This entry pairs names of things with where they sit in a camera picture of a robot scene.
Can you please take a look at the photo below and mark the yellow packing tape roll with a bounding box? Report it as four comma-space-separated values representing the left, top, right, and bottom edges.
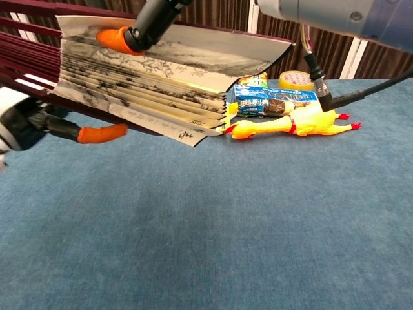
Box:
278, 71, 316, 92

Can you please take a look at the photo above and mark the blue cookie box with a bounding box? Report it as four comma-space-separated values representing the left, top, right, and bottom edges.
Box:
229, 83, 320, 118

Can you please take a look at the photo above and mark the orange snack bag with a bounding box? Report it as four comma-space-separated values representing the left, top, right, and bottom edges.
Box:
238, 71, 269, 88

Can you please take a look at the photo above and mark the white partition post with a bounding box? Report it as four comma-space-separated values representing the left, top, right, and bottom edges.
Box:
247, 3, 259, 35
339, 37, 368, 80

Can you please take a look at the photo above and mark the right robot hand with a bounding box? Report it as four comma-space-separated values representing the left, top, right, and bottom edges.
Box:
96, 0, 194, 56

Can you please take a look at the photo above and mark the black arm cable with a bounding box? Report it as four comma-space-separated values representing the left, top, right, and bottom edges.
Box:
299, 25, 413, 112

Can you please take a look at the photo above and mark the blue felt table cover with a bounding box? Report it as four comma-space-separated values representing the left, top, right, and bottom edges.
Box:
0, 78, 413, 310

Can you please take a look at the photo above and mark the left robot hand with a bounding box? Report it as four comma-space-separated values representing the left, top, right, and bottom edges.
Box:
0, 86, 129, 174

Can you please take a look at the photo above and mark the red ribbed white paper fan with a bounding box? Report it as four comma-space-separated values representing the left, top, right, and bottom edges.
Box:
0, 2, 296, 148

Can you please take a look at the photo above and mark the yellow rubber chicken toy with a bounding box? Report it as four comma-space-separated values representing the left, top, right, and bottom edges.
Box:
225, 103, 362, 141

